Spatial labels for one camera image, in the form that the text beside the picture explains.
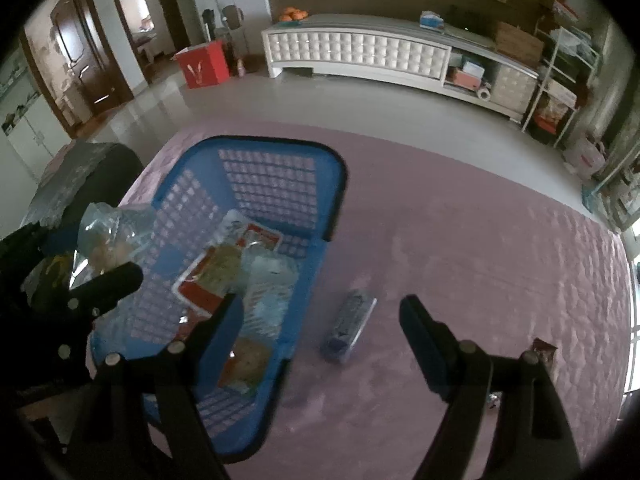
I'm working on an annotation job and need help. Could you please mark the clear bag of brown snacks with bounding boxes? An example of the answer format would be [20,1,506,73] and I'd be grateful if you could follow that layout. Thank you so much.
[74,202,157,288]

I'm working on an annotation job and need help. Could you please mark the pink box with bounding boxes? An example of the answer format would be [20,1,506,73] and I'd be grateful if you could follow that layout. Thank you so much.
[452,67,483,90]

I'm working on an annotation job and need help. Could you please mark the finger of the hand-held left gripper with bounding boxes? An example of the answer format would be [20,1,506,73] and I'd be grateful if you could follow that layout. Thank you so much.
[20,261,146,376]
[0,224,51,273]

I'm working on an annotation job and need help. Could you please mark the brown cardboard box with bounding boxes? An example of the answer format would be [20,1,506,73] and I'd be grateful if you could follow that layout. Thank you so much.
[492,21,546,66]

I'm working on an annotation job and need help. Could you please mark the white tufted TV cabinet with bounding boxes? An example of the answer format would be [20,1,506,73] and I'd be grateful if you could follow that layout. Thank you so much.
[261,12,543,121]

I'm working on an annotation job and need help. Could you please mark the clear cracker packet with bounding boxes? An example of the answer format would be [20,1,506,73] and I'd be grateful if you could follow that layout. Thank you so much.
[240,252,301,338]

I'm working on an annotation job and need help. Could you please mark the white side cabinet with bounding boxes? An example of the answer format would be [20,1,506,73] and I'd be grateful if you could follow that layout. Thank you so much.
[0,95,68,181]

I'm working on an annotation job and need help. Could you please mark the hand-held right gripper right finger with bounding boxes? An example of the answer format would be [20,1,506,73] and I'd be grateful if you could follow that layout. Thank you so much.
[398,294,583,480]

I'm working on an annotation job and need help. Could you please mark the white shelf rack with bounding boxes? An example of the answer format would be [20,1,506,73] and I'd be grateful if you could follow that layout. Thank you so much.
[522,0,603,148]

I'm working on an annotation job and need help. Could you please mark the small brown snack packet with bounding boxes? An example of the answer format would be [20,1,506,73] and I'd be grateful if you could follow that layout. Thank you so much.
[531,338,558,376]

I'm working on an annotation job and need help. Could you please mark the dark green printed bag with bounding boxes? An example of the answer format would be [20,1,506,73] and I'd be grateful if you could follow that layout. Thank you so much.
[20,141,146,301]

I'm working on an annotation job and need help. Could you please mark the blue plastic basket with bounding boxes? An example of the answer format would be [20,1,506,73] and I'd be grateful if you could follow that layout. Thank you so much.
[90,135,349,466]

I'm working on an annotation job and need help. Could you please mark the yellow cracker packet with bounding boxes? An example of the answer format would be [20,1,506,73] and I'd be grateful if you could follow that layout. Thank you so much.
[217,337,273,393]

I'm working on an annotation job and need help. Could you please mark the white shopping bag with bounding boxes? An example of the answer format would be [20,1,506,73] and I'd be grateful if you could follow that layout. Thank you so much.
[565,132,608,178]

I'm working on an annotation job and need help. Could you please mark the brown wooden door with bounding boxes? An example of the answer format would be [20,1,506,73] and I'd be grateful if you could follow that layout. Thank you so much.
[22,0,136,138]

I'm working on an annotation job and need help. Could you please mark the red and white snack packet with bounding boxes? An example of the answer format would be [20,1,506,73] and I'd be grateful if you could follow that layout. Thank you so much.
[215,210,283,253]

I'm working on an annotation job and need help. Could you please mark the standing fan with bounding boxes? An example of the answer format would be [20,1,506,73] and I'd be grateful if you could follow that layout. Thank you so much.
[220,4,246,56]

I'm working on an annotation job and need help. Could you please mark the dark blue snack packet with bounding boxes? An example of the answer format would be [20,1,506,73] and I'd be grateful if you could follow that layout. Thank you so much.
[320,289,378,365]

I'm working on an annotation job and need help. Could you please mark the red box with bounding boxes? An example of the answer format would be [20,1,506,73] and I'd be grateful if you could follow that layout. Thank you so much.
[174,40,231,90]

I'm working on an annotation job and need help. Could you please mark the red-edged clear snack packet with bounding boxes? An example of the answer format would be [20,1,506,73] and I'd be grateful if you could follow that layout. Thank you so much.
[172,245,246,318]

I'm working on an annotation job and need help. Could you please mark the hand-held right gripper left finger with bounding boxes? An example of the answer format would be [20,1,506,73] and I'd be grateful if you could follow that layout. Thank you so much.
[65,291,246,480]

